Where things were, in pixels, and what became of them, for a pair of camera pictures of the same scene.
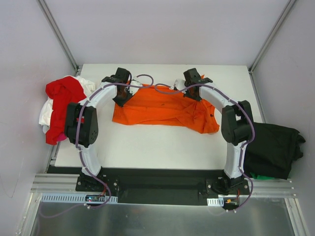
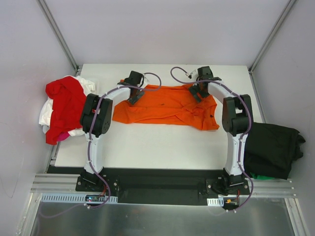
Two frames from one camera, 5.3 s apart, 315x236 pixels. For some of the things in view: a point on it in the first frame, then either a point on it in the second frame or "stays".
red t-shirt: (62, 91) stays
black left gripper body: (122, 99) -> (135, 94)
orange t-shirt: (157, 104) stays
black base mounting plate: (162, 186) stays
